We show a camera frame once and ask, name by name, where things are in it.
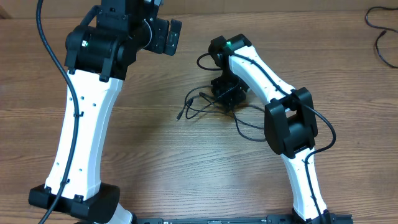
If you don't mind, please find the black USB cable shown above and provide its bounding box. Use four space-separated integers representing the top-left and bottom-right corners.
198 91 268 143

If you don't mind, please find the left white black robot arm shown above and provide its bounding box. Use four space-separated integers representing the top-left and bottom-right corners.
29 0 182 223

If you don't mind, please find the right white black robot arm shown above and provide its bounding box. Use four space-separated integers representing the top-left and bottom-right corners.
208 34 333 223

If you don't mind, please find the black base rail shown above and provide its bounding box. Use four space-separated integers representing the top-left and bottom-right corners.
133 212 354 224

